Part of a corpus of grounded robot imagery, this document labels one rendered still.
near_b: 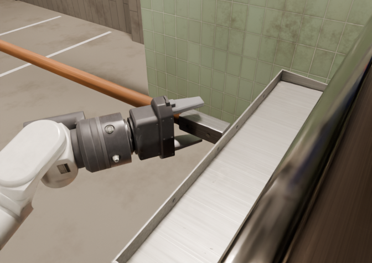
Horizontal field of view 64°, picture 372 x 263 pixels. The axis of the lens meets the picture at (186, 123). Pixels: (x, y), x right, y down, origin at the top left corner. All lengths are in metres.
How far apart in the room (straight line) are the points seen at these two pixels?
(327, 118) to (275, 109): 0.45
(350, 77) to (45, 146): 0.38
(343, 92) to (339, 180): 0.06
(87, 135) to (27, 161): 0.09
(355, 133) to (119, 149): 0.35
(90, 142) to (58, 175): 0.08
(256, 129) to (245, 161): 0.09
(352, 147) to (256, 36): 1.63
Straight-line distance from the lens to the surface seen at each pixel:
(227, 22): 1.86
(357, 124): 0.22
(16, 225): 0.49
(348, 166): 0.19
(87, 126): 0.48
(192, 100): 0.51
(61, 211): 2.03
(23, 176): 0.45
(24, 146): 0.47
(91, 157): 0.48
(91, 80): 0.68
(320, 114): 0.18
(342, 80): 0.22
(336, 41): 1.69
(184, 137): 0.56
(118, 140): 0.47
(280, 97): 0.67
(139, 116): 0.49
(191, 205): 0.43
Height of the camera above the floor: 1.53
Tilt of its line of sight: 38 degrees down
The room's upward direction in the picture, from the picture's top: straight up
